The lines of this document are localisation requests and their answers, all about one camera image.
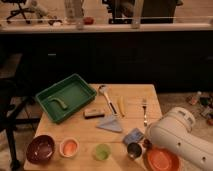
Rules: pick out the dark red grape bunch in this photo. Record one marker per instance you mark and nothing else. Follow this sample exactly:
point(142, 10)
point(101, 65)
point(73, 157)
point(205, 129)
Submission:
point(147, 144)

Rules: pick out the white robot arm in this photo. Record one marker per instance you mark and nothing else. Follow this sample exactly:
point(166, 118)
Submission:
point(173, 132)

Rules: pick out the small orange white bowl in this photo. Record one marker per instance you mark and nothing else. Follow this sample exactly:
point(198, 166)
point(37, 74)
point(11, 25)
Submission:
point(69, 147)

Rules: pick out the red orange bowl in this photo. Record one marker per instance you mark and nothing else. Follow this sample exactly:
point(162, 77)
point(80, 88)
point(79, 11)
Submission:
point(158, 159)

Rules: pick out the dark purple bowl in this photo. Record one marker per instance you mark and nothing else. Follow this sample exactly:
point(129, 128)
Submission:
point(40, 150)

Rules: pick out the yellow banana toy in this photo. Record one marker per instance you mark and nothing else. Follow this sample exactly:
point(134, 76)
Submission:
point(121, 106)

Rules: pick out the grey blue folded cloth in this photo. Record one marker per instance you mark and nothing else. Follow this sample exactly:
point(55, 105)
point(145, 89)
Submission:
point(110, 123)

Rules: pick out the green plastic tray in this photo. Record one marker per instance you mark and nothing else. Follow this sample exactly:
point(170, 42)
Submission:
point(73, 90)

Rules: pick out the silver fork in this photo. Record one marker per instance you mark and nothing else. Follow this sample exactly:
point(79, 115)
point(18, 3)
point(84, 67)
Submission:
point(144, 106)

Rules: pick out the green curved vegetable toy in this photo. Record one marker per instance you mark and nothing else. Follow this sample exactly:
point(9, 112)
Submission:
point(61, 103)

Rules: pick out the blue sponge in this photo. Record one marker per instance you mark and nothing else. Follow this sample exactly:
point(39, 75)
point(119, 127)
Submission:
point(133, 136)

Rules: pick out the green plastic cup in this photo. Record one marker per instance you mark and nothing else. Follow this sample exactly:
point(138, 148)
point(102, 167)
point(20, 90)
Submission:
point(101, 152)

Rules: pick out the red object on ledge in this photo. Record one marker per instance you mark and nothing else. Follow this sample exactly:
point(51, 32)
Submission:
point(88, 20)

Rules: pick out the small metal cup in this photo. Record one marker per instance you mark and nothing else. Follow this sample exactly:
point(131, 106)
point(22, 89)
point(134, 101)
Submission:
point(134, 150)

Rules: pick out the black chair background left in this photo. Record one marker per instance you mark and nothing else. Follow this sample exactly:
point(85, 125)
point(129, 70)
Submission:
point(19, 10)

